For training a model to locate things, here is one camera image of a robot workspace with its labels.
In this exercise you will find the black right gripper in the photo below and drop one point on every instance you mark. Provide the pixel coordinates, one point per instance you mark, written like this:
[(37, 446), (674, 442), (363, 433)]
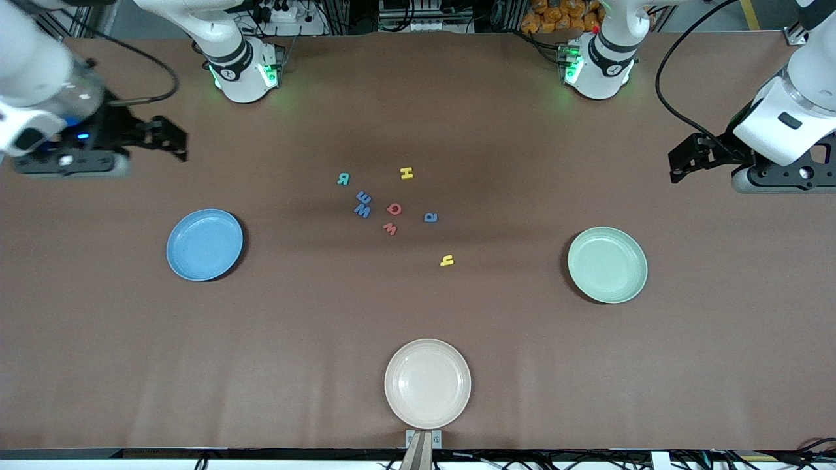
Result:
[(112, 128)]

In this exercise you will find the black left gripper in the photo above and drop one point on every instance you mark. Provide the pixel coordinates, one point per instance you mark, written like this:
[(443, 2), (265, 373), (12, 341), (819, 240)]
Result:
[(720, 155)]

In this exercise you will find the teal uppercase letter R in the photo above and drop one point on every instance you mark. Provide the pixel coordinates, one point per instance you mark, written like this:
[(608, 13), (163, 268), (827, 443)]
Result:
[(343, 179)]

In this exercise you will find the blue uppercase letter W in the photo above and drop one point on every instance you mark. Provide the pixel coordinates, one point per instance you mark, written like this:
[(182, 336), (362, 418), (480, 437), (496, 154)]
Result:
[(362, 211)]

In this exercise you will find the yellow uppercase letter H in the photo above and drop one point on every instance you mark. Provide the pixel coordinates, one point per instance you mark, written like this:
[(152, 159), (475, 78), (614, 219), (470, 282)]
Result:
[(406, 173)]

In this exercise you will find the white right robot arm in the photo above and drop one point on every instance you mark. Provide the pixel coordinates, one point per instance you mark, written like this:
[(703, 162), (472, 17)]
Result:
[(241, 72)]

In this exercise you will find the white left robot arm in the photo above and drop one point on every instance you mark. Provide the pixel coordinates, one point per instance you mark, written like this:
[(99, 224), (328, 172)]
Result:
[(601, 72)]

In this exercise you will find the blue plate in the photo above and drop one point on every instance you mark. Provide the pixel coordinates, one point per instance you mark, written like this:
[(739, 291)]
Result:
[(204, 245)]

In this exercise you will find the green plate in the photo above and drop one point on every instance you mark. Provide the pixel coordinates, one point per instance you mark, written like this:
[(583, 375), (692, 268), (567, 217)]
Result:
[(607, 264)]

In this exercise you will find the blue lowercase letter m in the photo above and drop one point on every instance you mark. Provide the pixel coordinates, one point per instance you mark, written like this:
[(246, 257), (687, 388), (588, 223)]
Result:
[(364, 197)]

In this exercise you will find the red uppercase letter Q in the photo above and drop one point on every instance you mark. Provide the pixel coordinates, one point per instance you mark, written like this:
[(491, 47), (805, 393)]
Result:
[(389, 209)]

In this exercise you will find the red lowercase letter w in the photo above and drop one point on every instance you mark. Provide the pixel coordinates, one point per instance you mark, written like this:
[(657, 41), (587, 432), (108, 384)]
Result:
[(390, 229)]

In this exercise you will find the beige plate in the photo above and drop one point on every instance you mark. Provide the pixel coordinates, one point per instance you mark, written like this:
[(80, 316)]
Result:
[(428, 384)]

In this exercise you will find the white power strip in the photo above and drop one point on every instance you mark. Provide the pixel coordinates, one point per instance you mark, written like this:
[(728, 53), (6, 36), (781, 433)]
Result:
[(290, 14)]

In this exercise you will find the orange object pile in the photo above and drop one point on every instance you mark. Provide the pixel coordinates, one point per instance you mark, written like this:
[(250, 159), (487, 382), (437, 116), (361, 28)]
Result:
[(562, 16)]

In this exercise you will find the aluminium profile bar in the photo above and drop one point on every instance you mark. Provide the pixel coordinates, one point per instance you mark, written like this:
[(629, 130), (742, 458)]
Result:
[(418, 457)]

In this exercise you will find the aluminium frame post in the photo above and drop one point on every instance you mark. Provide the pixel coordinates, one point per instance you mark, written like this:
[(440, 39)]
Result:
[(797, 34)]

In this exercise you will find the grey metal bracket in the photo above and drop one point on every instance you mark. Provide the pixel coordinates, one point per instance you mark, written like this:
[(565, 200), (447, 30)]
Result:
[(411, 438)]

